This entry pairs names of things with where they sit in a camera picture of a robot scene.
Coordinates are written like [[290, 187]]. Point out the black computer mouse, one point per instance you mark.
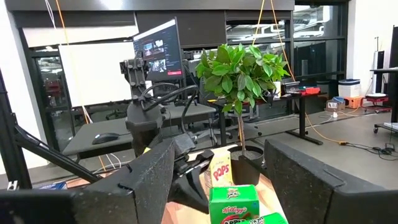
[[105, 138]]

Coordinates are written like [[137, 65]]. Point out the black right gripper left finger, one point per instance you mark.
[[109, 202]]

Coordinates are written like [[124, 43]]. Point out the red rolling cart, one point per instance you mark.
[[376, 99]]

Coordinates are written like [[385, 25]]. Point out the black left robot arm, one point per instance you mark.
[[143, 124]]

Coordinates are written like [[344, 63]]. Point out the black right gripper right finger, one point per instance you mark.
[[311, 193]]

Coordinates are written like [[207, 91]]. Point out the white bin blue lid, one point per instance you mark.
[[349, 88]]

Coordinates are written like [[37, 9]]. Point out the grey desk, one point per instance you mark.
[[202, 109], [84, 137]]

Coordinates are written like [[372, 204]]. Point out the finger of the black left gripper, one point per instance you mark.
[[199, 160], [189, 191]]

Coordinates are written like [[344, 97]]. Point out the yellow Corn Pops cereal box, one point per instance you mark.
[[221, 171]]

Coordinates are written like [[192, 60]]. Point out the cardboard box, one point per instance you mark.
[[335, 105]]

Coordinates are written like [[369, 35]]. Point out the black desktop device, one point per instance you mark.
[[290, 87]]

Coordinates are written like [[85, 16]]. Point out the green Apple Jacks cereal box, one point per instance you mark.
[[233, 202], [267, 219]]

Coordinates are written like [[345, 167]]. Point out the black standing desk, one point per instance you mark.
[[302, 118]]

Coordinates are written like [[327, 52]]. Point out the orange plastic box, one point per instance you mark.
[[312, 91]]

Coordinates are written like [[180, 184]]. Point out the orange crate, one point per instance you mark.
[[354, 102]]

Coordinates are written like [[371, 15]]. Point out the black aluminium table frame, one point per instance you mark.
[[11, 140]]

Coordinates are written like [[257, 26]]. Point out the dark-screen monitor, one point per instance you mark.
[[158, 46]]

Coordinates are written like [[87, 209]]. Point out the green potted plant black pot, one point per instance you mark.
[[239, 77]]

